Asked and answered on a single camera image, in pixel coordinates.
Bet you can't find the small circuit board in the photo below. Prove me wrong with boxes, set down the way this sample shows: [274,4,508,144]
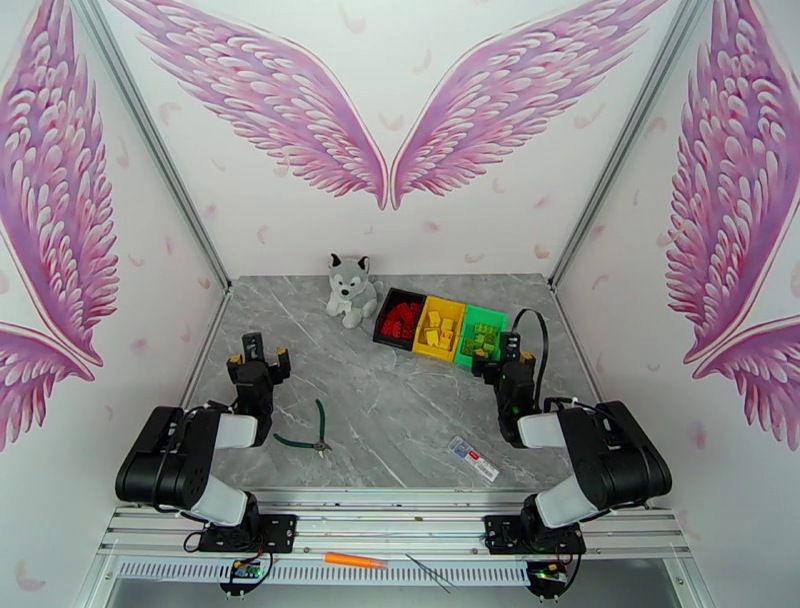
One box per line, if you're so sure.
[527,561,574,599]
[218,559,268,596]

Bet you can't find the yellow storage bin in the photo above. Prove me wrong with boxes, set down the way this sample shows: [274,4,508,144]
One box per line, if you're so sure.
[412,295,469,364]

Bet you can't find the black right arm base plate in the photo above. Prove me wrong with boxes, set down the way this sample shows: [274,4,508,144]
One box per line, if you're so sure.
[484,513,587,556]

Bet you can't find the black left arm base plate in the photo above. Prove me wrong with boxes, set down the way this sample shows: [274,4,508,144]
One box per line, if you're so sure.
[199,513,298,555]

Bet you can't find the white perforated cable duct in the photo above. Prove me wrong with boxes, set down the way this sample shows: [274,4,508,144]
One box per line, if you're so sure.
[117,560,533,587]

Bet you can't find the grey husky plush toy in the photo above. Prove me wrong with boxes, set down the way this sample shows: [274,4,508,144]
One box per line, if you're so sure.
[324,252,384,330]

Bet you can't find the clear plastic blade case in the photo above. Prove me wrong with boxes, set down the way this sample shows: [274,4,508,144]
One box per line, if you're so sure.
[446,435,501,483]

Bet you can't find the aluminium rail base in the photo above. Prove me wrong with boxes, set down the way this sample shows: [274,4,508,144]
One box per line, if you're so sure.
[96,488,694,560]

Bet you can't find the metal tweezers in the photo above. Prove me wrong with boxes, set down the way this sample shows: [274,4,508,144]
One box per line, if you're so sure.
[404,552,458,594]

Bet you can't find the orange pen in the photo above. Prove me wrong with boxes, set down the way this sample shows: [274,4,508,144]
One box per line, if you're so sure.
[322,551,388,569]

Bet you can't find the green handled pliers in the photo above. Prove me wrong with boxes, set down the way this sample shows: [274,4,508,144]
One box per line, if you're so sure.
[272,398,334,461]

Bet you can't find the aluminium frame post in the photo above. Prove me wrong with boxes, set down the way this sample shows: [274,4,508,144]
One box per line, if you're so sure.
[71,0,234,295]
[549,0,712,292]

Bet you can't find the black storage bin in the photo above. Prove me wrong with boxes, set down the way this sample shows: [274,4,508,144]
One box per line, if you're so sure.
[372,287,428,350]

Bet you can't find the black right camera cable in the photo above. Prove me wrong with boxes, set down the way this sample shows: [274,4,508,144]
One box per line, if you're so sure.
[511,307,552,414]

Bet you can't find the green storage bin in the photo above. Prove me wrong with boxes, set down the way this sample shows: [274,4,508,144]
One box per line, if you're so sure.
[452,302,509,369]

